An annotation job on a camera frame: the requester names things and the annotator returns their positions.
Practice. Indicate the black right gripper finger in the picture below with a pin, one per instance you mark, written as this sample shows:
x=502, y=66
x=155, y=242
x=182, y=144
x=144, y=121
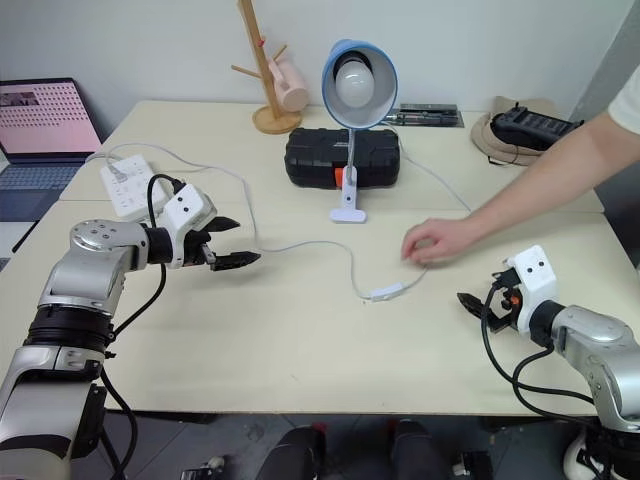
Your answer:
x=472, y=304

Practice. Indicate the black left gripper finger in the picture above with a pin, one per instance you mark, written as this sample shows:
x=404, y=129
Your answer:
x=222, y=224
x=235, y=260

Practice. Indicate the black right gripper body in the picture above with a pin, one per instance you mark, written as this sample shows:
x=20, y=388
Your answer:
x=501, y=320

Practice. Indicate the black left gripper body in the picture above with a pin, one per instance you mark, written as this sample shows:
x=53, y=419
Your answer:
x=196, y=248

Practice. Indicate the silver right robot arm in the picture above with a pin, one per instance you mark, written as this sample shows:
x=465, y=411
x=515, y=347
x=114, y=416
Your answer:
x=600, y=345

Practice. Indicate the person's bare forearm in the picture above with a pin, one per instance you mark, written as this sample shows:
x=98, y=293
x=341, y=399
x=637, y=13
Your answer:
x=550, y=170

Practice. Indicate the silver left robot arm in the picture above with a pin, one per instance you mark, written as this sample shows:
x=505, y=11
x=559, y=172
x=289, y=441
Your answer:
x=85, y=280

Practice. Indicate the blue desk lamp white clamp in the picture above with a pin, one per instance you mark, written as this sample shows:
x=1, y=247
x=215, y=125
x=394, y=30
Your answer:
x=382, y=95

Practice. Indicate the person's bare hand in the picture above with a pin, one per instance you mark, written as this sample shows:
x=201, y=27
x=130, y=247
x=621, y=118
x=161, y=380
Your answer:
x=442, y=240

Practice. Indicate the white power strip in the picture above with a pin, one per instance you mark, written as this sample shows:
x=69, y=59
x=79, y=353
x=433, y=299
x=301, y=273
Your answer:
x=130, y=186

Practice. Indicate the black plastic tool case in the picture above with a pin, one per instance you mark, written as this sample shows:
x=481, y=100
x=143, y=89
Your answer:
x=315, y=160

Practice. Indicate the wooden mug tree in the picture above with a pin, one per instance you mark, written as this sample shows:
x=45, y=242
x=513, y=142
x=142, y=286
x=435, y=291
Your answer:
x=277, y=120

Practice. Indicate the pink mug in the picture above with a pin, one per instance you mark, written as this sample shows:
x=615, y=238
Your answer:
x=291, y=86

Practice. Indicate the beige bucket hat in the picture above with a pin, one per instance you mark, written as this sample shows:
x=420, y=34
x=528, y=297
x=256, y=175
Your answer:
x=482, y=136

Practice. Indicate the black handheld controller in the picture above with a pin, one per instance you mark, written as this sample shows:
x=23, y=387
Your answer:
x=530, y=127

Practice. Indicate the black tray of tools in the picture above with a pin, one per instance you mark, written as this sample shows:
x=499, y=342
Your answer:
x=430, y=119

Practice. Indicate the white light bulb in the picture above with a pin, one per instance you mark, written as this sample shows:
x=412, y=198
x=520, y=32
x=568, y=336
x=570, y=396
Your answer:
x=354, y=82

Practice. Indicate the open laptop pink screen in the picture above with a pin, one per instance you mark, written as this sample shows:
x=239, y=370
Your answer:
x=45, y=125

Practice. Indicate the cream shirt sleeve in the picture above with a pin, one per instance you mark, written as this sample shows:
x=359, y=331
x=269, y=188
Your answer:
x=627, y=105

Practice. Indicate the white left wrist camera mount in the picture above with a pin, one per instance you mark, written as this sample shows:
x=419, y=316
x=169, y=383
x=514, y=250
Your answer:
x=187, y=205

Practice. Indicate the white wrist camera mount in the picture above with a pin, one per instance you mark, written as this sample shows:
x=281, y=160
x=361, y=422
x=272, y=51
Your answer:
x=187, y=205
x=535, y=270

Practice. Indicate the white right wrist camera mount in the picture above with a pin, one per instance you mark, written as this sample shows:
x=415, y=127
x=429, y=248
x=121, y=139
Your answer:
x=535, y=270

